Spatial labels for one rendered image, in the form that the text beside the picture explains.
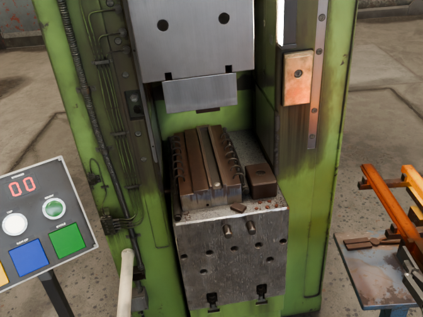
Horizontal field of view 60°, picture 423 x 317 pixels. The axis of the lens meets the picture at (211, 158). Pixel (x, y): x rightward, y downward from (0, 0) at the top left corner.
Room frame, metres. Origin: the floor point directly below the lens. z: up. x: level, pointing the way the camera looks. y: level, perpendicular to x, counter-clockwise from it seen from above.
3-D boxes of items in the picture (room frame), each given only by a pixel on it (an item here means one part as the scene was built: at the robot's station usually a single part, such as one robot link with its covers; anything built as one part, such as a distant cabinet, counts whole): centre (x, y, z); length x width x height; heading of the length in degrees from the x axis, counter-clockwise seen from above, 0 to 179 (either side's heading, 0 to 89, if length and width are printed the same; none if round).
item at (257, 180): (1.01, -0.16, 0.95); 0.12 x 0.08 x 0.06; 5
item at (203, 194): (1.14, 0.03, 0.96); 0.42 x 0.20 x 0.09; 5
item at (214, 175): (1.14, 0.01, 0.99); 0.42 x 0.05 x 0.01; 5
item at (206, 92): (1.14, 0.03, 1.32); 0.42 x 0.20 x 0.10; 5
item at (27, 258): (0.69, 0.50, 1.01); 0.07 x 0.05 x 0.07; 120
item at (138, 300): (1.02, 0.38, 0.36); 0.09 x 0.07 x 0.12; 95
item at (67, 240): (0.74, 0.41, 1.01); 0.07 x 0.05 x 0.07; 120
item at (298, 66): (1.09, -0.29, 1.27); 0.09 x 0.02 x 0.17; 95
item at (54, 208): (0.78, 0.44, 1.09); 0.05 x 0.03 x 0.04; 95
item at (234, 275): (1.15, -0.02, 0.69); 0.56 x 0.38 x 0.45; 5
